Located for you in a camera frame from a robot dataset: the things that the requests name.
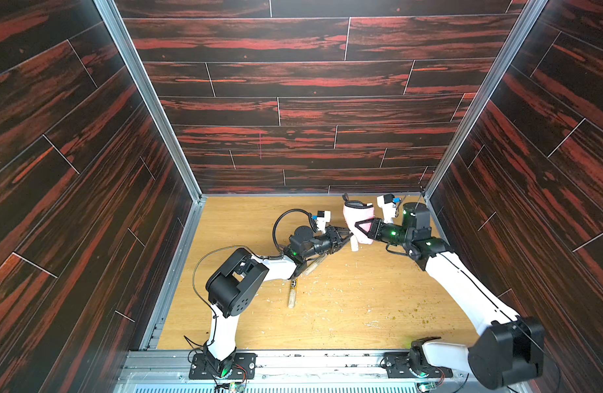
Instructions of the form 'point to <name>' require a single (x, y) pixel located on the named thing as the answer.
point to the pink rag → (355, 212)
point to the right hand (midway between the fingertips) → (359, 223)
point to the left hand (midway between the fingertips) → (356, 234)
